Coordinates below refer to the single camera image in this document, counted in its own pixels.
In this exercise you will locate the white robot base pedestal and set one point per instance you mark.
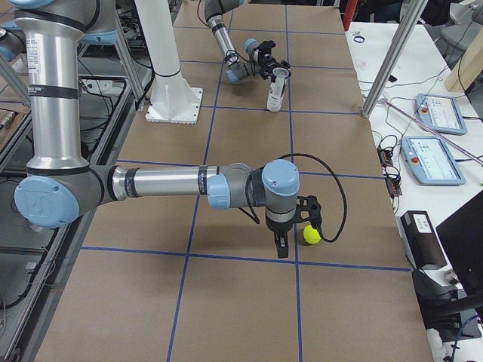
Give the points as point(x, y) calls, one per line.
point(172, 100)

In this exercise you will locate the aluminium frame post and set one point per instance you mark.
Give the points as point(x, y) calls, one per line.
point(399, 40)

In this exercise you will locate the yellow tennis ball number three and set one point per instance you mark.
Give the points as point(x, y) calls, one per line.
point(311, 235)

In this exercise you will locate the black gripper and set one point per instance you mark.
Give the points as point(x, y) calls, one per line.
point(270, 66)
point(278, 230)

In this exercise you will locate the black box with label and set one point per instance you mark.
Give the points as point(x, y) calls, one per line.
point(423, 244)

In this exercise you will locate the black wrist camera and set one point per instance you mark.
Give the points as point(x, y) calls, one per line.
point(265, 48)
point(309, 210)

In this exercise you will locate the far teach pendant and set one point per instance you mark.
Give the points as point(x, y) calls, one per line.
point(441, 113)

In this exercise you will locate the teach pendant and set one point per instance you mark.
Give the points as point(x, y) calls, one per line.
point(441, 113)
point(430, 162)

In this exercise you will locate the black monitor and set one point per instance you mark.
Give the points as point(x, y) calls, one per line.
point(461, 238)

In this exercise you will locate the white tennis ball can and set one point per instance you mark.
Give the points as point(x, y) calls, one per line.
point(278, 78)

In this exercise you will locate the near teach pendant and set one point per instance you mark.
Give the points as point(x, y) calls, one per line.
point(430, 162)

